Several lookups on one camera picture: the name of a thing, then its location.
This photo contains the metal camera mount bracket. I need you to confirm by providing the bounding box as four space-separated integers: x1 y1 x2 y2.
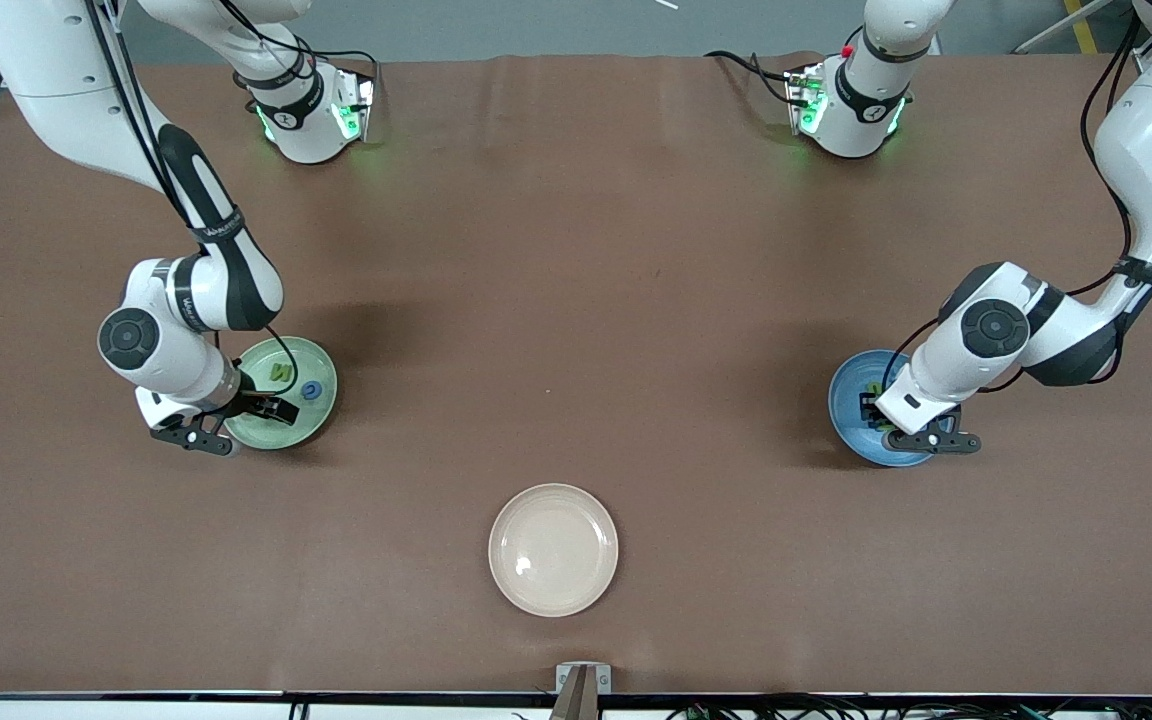
555 662 613 720

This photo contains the black cable tangle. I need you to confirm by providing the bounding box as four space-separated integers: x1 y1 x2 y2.
666 695 1152 720

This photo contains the black base cable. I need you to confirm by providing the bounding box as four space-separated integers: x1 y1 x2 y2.
231 0 379 91
704 48 797 106

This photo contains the beige plate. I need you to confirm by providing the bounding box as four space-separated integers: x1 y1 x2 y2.
488 483 620 618

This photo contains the light green plate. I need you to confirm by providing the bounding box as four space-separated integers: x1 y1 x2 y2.
219 336 339 451

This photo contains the blue plate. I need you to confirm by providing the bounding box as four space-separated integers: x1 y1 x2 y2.
828 349 942 468

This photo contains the brown table mat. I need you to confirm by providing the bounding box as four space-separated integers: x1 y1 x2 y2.
0 50 1152 698

